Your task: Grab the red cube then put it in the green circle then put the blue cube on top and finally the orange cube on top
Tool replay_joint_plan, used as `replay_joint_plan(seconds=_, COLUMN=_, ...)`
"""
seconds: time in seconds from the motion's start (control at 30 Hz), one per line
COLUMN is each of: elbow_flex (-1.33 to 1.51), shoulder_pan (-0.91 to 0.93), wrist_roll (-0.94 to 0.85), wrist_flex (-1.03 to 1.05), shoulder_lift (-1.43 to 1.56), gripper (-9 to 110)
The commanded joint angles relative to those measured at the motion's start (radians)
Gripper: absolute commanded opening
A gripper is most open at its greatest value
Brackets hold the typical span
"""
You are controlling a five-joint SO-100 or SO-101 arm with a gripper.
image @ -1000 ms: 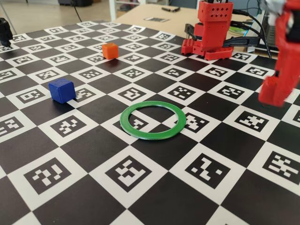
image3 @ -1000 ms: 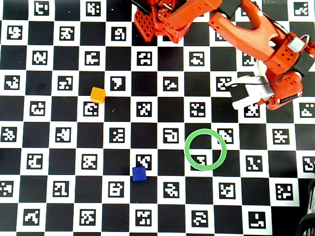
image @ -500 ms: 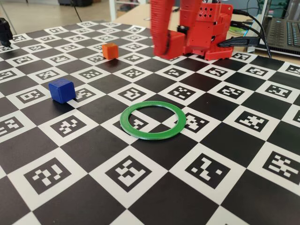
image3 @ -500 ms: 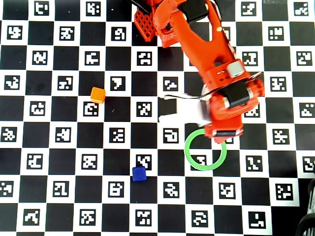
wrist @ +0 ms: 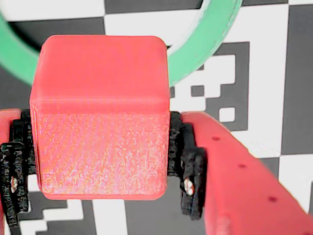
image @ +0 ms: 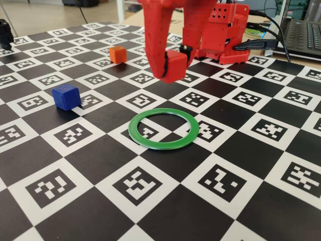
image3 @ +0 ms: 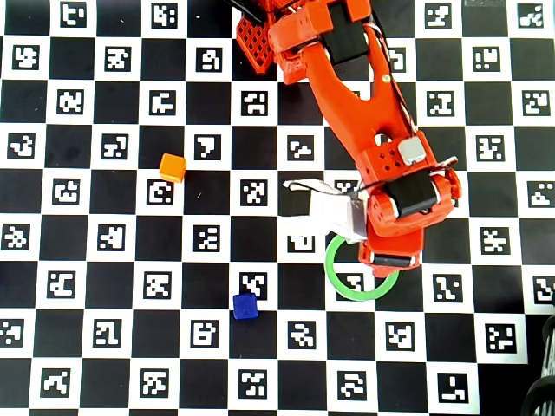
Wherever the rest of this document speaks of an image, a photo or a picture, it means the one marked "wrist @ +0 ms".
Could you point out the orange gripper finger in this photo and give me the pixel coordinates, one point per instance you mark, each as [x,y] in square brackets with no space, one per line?
[17,159]
[239,191]

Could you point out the red cube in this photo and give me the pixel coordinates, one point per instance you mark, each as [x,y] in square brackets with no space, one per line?
[100,110]

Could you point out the black white checkerboard marker board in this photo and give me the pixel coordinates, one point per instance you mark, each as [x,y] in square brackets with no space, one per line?
[269,73]

